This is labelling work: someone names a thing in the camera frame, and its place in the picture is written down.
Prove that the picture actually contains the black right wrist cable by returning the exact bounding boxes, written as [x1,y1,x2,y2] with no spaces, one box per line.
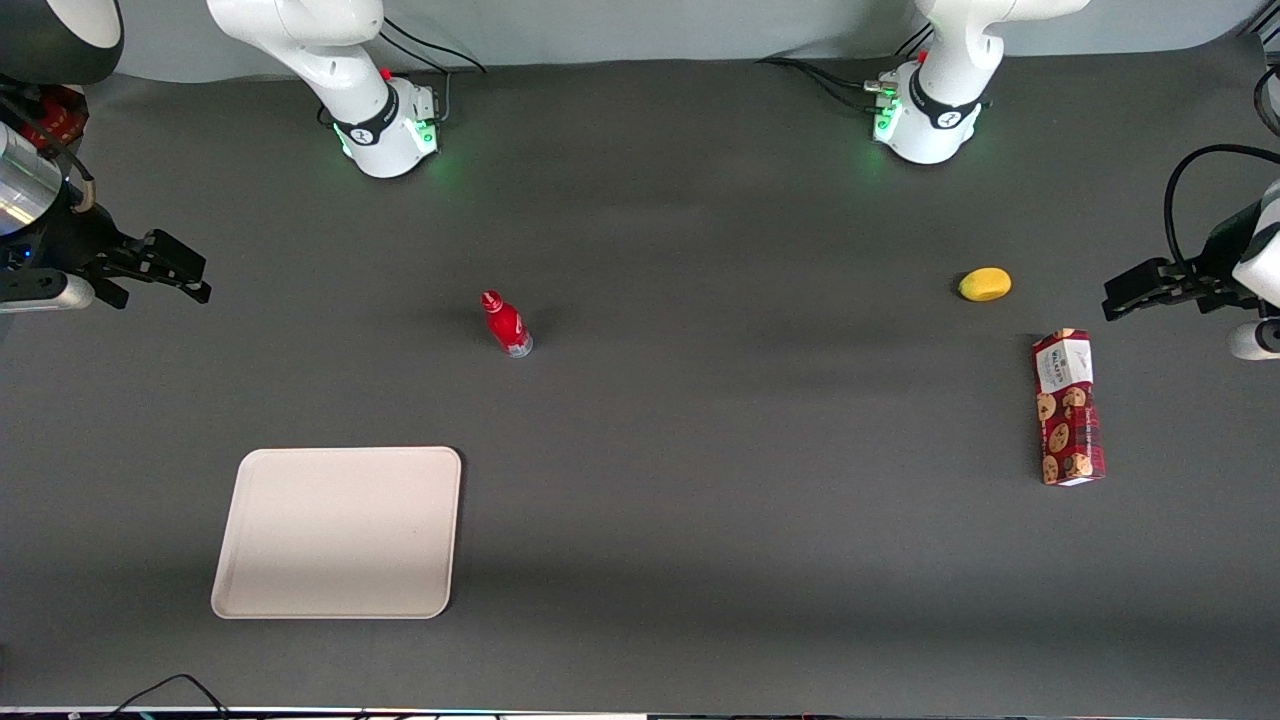
[0,92,98,217]

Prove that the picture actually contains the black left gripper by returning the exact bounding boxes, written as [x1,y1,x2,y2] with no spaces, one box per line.
[1102,200,1263,322]

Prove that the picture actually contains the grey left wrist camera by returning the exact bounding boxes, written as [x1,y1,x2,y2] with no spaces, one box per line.
[1228,318,1280,362]

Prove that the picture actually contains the red coke bottle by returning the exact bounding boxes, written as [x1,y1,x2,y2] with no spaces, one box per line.
[480,290,534,359]

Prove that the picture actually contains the red patterned object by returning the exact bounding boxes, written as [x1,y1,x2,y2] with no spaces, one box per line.
[14,84,91,153]

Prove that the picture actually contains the black left gripper cable loop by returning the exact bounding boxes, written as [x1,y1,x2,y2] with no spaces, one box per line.
[1163,144,1280,273]

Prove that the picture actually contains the black left arm base cables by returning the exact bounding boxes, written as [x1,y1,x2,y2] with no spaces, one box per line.
[755,20,936,113]

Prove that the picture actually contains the beige plastic tray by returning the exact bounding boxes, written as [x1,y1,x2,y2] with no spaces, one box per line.
[210,446,464,621]

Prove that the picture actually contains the black cable by table corner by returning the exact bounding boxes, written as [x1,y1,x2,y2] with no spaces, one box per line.
[1253,64,1280,139]

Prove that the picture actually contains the black cable at table edge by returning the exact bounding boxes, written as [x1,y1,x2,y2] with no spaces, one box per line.
[72,673,233,720]

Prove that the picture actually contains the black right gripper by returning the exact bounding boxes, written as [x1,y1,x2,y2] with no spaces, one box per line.
[18,200,214,306]

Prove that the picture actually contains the red cookie box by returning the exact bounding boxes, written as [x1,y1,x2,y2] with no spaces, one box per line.
[1031,328,1107,488]

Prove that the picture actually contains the yellow lemon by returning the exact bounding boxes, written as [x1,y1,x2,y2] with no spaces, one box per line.
[957,267,1013,303]

